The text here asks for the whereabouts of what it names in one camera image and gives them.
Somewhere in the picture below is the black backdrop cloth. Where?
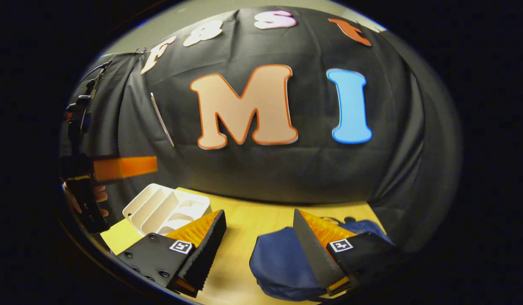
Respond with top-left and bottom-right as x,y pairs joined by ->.
60,6 -> 463,255

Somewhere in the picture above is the blue schoolbag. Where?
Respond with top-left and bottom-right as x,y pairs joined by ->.
249,218 -> 393,302

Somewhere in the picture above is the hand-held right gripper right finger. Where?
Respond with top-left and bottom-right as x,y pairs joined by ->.
293,208 -> 404,296

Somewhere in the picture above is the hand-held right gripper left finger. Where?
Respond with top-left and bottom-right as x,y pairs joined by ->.
116,209 -> 227,297

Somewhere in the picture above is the white bookshelf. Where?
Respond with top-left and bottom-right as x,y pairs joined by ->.
122,183 -> 212,237

